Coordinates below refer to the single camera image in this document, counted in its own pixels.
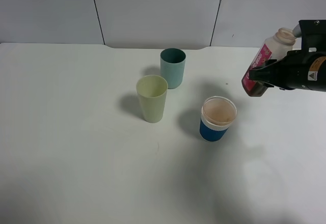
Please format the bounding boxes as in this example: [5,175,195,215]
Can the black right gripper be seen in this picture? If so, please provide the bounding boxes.
[249,50,325,92]

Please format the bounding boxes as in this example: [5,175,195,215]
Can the blue sleeved clear cup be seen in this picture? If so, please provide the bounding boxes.
[199,96,237,142]

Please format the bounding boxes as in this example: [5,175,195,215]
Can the pale yellow plastic cup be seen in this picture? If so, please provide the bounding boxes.
[136,75,168,123]

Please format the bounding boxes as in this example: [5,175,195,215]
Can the teal plastic cup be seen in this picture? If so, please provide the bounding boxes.
[160,48,186,89]

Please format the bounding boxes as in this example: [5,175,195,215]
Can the clear plastic drink bottle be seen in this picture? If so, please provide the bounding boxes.
[241,27,296,97]

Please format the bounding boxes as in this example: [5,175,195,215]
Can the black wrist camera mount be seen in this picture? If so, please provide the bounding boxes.
[292,20,326,52]

